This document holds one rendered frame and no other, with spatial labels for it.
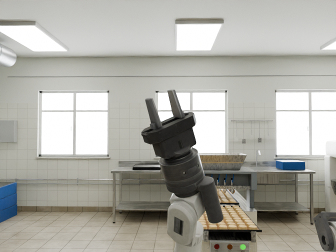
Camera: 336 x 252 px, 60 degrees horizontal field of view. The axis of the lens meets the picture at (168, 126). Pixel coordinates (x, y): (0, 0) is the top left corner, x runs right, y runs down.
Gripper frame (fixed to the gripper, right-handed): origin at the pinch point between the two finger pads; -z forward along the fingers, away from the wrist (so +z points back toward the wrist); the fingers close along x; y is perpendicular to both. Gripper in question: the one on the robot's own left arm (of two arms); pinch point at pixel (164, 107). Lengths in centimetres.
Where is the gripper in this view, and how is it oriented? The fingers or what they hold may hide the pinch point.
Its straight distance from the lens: 59.8
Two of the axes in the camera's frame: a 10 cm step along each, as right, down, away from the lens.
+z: 2.7, 9.2, 2.7
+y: 5.0, 1.1, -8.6
